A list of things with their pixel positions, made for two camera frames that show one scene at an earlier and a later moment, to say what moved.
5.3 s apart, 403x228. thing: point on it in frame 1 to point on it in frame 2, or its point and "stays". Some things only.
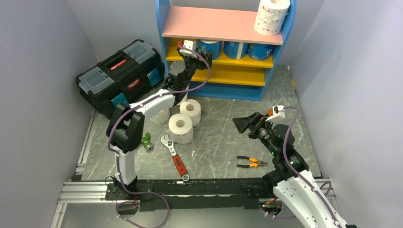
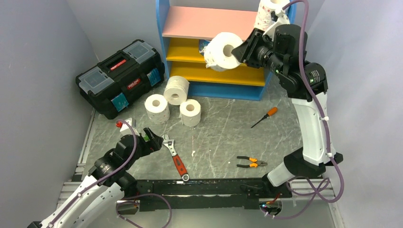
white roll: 180,128 to 217,52
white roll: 192,108 stays
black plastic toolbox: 121,79 stays
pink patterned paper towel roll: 271,16 stays
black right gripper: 253,122 to 245,52
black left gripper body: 192,64 to 145,148
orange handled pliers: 252,165 stays
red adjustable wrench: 177,159 stays
